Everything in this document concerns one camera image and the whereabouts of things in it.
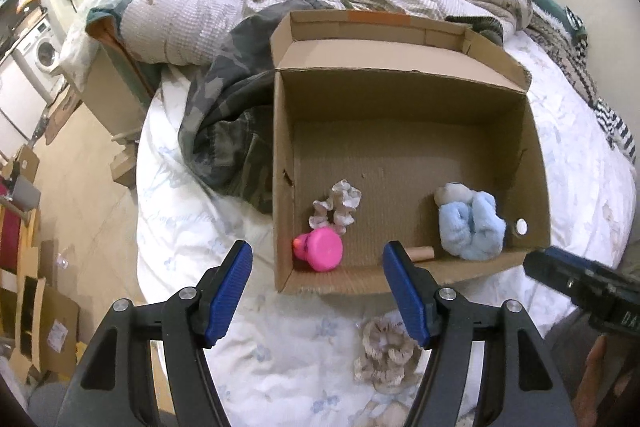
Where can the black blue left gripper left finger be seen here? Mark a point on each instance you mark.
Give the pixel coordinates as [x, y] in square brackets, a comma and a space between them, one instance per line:
[113, 384]

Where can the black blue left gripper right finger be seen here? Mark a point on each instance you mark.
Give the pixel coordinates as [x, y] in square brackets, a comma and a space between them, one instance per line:
[519, 386]

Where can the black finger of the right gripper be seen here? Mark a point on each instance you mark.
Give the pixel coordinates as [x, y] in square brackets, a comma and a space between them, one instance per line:
[610, 299]

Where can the beige brown patterned scrunchie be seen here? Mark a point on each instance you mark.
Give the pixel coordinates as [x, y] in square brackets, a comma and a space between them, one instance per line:
[389, 358]

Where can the cream white scrunchie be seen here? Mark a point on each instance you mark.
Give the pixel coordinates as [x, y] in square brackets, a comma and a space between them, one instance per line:
[336, 211]

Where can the person's right hand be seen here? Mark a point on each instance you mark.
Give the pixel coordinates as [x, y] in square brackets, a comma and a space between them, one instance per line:
[585, 401]

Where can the grey trouser leg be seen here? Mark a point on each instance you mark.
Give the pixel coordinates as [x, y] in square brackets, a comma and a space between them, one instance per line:
[45, 402]

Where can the cardboard box with label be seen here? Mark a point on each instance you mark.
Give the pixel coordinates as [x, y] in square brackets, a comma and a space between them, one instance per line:
[54, 334]

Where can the light blue fluffy socks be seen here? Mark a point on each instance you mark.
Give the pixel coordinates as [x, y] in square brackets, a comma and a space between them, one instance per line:
[469, 225]

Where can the white teddy bear bedsheet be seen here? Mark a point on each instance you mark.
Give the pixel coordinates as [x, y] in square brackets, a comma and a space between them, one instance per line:
[287, 360]

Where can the pink rubber duck toy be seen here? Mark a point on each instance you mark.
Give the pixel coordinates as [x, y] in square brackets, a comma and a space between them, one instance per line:
[321, 249]

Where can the black white striped cloth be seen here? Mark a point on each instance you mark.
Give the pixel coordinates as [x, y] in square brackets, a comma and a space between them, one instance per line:
[568, 50]

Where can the open brown cardboard box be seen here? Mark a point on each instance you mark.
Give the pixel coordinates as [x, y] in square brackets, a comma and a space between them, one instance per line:
[398, 106]

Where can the grey camouflage blanket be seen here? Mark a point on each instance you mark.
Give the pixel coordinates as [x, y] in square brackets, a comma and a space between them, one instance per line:
[226, 132]

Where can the white washing machine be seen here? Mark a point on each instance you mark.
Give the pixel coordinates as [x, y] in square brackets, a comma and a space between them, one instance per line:
[37, 54]

